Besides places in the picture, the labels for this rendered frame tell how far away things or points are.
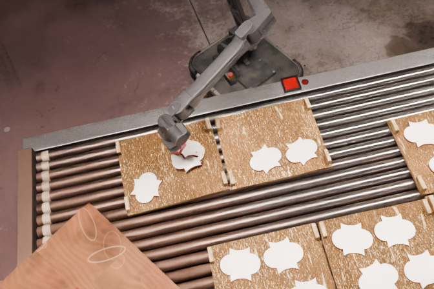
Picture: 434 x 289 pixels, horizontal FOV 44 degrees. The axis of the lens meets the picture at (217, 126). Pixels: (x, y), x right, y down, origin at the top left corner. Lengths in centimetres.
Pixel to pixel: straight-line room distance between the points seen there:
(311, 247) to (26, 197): 114
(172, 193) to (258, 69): 139
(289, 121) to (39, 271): 113
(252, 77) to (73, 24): 159
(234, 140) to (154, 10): 211
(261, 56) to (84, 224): 179
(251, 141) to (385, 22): 201
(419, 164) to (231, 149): 74
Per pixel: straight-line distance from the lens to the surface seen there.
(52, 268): 201
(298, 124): 224
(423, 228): 209
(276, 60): 336
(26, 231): 222
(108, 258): 196
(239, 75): 326
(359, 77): 244
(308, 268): 197
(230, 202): 210
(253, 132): 222
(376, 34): 388
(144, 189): 214
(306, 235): 201
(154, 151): 223
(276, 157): 215
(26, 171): 235
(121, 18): 414
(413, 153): 223
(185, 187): 212
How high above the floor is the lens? 281
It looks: 56 degrees down
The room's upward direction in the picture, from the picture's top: 10 degrees counter-clockwise
